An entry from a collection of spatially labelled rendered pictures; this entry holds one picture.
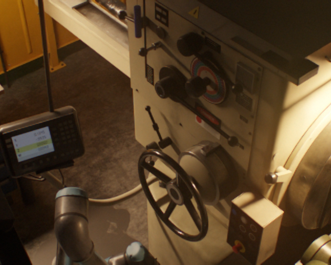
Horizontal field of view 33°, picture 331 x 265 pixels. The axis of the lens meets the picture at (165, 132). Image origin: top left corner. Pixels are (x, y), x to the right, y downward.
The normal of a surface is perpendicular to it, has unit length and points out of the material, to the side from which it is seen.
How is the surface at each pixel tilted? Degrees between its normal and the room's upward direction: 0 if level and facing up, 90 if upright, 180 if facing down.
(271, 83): 90
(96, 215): 0
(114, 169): 0
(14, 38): 90
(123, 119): 0
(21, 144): 71
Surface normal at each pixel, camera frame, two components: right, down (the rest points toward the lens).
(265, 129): -0.77, 0.44
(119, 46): 0.00, -0.73
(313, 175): -0.67, 0.05
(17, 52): 0.65, 0.53
